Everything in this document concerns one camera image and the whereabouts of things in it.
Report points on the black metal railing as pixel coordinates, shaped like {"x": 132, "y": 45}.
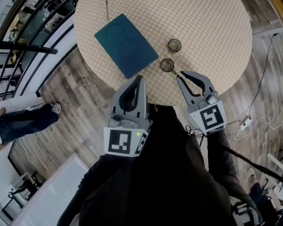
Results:
{"x": 26, "y": 48}

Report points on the dark glass cup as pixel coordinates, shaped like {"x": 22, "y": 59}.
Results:
{"x": 167, "y": 65}
{"x": 174, "y": 45}

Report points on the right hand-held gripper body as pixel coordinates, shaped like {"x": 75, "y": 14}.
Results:
{"x": 211, "y": 118}

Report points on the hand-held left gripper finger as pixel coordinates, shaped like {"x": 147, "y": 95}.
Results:
{"x": 115, "y": 105}
{"x": 142, "y": 109}

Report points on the white ribbed table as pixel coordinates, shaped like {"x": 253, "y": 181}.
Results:
{"x": 56, "y": 192}

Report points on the person's dark jacket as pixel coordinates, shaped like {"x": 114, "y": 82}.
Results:
{"x": 113, "y": 192}

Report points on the round table with beige cloth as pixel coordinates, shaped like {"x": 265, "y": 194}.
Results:
{"x": 202, "y": 20}

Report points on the white flower sprig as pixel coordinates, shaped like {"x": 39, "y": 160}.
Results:
{"x": 106, "y": 1}

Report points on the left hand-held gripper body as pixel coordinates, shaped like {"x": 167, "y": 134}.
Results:
{"x": 119, "y": 140}

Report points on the dark teal tray box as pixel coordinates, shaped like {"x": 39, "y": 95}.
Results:
{"x": 127, "y": 53}

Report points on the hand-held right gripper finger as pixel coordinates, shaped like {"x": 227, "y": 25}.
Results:
{"x": 208, "y": 86}
{"x": 186, "y": 95}

